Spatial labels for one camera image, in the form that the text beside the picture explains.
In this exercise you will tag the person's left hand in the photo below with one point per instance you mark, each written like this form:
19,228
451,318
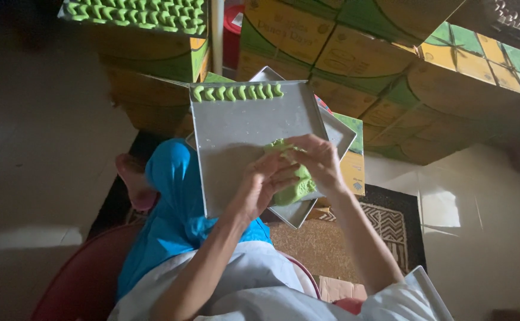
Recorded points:
258,189

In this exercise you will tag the person's right hand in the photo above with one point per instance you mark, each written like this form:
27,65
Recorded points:
324,165

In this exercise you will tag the person's right fingers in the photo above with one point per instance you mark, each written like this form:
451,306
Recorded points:
299,149

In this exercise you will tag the person's left fingers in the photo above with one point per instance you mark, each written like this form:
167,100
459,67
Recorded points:
284,174

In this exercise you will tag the green dough lump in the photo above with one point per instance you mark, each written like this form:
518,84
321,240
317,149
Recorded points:
298,187

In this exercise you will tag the square metal baking tray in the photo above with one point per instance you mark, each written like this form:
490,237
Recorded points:
237,129
336,133

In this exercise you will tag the small yellow green carton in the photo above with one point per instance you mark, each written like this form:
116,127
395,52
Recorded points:
353,165

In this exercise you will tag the row of green crescent cookies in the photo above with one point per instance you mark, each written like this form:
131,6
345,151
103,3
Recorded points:
237,92

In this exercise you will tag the dark patterned rug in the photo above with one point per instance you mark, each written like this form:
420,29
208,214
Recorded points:
376,236

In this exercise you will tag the person's blue trousers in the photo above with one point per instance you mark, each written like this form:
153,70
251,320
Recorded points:
175,209

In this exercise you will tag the person's white shirt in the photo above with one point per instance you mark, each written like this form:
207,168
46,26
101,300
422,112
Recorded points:
260,289

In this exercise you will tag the heap of yellow green cartons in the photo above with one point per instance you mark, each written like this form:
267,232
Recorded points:
398,80

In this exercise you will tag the brown cardboard piece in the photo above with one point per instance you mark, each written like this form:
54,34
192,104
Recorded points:
341,289

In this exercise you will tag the red plastic container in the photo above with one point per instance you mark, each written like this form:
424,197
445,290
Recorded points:
233,35

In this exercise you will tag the white pole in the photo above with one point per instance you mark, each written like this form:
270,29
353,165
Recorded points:
217,35

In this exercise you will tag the person's bare foot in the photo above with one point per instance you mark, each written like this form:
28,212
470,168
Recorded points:
134,182

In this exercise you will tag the stack of yellow green cartons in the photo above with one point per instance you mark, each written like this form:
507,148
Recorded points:
153,75

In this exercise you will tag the full tray of crescent cookies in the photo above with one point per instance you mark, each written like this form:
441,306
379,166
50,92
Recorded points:
139,13

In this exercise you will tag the red plastic chair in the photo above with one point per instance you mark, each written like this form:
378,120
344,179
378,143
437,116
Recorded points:
81,276

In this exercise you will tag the dark tray of cookies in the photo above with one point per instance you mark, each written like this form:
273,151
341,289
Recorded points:
510,20

